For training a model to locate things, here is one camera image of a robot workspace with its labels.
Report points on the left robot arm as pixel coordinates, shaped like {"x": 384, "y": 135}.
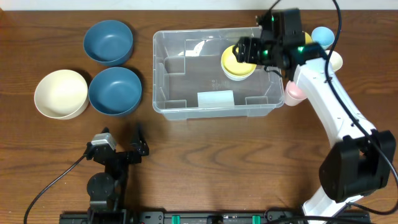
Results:
{"x": 106, "y": 189}

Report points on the large cream bowl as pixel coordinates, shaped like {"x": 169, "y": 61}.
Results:
{"x": 62, "y": 94}

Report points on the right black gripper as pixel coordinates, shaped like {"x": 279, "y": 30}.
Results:
{"x": 249, "y": 50}

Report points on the far yellow cup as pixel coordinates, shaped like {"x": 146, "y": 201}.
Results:
{"x": 308, "y": 39}

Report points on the far blue bowl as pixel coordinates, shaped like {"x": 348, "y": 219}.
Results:
{"x": 109, "y": 43}

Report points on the blue bowl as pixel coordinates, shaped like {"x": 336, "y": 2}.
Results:
{"x": 109, "y": 43}
{"x": 116, "y": 91}

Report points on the cream cup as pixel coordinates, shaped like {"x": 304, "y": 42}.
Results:
{"x": 336, "y": 61}

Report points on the pink cup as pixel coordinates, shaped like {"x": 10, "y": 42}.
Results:
{"x": 293, "y": 94}

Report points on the small white bowl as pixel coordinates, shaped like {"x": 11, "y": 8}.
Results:
{"x": 236, "y": 77}

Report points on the light blue cup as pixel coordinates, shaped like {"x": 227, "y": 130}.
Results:
{"x": 324, "y": 36}

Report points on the small yellow bowl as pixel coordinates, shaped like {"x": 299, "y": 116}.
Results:
{"x": 229, "y": 62}

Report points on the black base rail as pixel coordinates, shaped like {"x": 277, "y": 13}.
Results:
{"x": 186, "y": 217}

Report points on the clear plastic storage container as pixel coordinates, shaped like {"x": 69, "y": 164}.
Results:
{"x": 188, "y": 81}

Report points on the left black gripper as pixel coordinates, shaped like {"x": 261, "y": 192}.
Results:
{"x": 123, "y": 156}

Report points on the near blue bowl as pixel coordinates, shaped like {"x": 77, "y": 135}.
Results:
{"x": 116, "y": 91}

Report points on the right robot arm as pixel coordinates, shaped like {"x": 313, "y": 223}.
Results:
{"x": 360, "y": 159}

